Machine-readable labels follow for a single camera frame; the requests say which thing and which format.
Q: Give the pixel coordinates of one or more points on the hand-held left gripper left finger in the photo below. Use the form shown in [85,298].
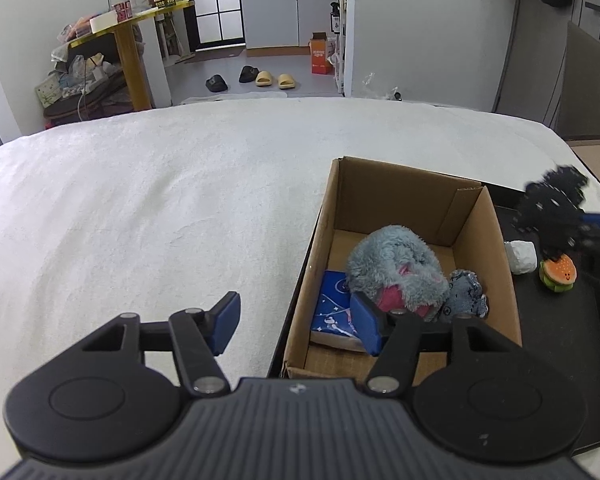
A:
[225,322]

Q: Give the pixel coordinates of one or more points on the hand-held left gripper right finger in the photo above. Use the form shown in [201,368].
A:
[367,322]

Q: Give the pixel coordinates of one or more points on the blue tissue packet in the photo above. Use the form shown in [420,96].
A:
[332,310]

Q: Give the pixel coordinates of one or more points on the black spotted scrunchie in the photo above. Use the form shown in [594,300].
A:
[547,205]

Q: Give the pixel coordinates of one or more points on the grey pink plush toy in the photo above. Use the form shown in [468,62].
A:
[395,265]

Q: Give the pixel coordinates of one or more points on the black tray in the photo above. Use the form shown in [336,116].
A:
[555,340]

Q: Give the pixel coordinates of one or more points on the small blue-grey knit toy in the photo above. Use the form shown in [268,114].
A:
[465,292]

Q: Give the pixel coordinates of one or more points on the brown cardboard box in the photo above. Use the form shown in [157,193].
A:
[410,195]

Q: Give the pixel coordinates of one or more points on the white soft block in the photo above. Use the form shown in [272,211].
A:
[521,256]

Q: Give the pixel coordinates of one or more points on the burger squishy toy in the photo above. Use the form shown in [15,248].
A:
[558,274]

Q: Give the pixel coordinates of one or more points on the grey leaning board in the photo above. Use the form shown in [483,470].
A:
[590,90]

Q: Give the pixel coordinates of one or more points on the white floor mat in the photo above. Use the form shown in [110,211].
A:
[240,97]

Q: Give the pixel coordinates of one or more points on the clear plastic wrap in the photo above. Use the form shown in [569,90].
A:
[380,87]

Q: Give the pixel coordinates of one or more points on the black slipper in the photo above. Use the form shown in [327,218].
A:
[248,74]
[217,83]

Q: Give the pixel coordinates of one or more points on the brown door mat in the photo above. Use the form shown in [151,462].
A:
[210,55]

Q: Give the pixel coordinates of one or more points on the orange carton box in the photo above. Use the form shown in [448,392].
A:
[320,55]

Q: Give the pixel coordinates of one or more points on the pile of clutter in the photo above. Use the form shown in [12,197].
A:
[80,80]

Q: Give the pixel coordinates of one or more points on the yellow round table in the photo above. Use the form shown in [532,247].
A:
[130,55]

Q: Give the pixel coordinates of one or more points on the white kitchen cabinet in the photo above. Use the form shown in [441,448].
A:
[280,15]

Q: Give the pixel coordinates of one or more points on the black framed glass door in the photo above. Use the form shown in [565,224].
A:
[215,5]

